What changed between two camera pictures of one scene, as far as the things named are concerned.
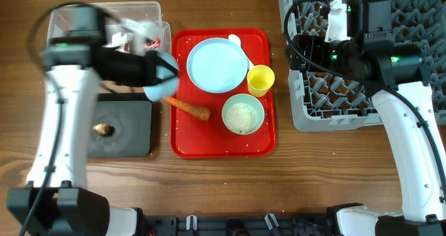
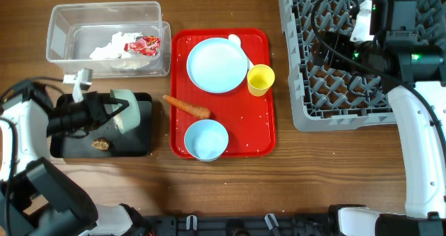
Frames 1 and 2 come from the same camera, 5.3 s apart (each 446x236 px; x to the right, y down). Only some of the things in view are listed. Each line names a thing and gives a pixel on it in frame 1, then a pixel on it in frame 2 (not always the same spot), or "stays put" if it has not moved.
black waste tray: [131, 115] stays put
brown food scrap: [103, 129] → [101, 143]
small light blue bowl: [164, 90] → [205, 140]
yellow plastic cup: [260, 78] stays put
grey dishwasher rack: [323, 100] stays put
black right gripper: [313, 44] → [339, 42]
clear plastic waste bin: [136, 26] stays put
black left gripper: [149, 61] → [95, 104]
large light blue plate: [216, 65] stays put
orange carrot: [196, 112] stays put
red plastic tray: [191, 137] stays put
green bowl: [242, 113] → [127, 119]
